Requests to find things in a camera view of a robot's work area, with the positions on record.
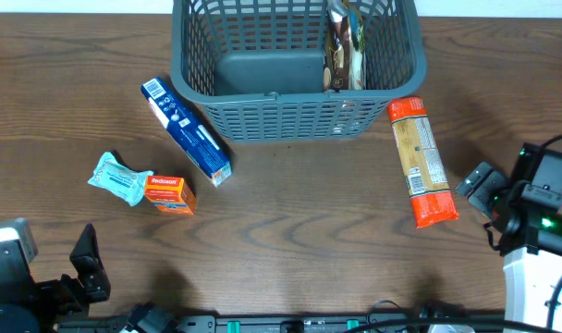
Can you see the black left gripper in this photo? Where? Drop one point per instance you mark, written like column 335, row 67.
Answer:
column 85, row 256

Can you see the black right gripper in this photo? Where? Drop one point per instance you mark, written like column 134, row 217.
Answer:
column 486, row 191

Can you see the brown Nescafe Gold bag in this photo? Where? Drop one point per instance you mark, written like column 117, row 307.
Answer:
column 344, row 48

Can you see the grey plastic basket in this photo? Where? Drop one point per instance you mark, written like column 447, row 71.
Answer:
column 258, row 69

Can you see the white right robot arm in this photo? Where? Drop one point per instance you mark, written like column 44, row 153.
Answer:
column 533, row 282

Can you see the orange tan biscuit packet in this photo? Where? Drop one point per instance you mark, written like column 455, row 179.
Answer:
column 430, row 195

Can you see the light teal wipes packet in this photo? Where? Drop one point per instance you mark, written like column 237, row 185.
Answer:
column 123, row 182

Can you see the orange Redoxon box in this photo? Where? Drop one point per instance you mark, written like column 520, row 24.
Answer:
column 170, row 195

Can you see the blue toothpaste box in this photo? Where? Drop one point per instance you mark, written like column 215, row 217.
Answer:
column 187, row 130

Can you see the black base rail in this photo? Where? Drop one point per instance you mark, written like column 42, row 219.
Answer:
column 150, row 317

